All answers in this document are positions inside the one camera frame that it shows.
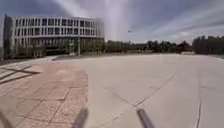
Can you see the row of trees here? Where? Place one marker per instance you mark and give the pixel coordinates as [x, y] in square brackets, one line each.
[160, 46]

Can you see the robot's own part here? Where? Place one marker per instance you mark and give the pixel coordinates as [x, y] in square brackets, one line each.
[145, 119]
[80, 119]

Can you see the reddish stone paving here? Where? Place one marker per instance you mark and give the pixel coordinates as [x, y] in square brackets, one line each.
[50, 100]

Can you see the white building with window rows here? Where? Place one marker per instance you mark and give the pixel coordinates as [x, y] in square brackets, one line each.
[56, 30]

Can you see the pale concrete slab plaza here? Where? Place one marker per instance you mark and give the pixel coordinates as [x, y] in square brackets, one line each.
[150, 77]

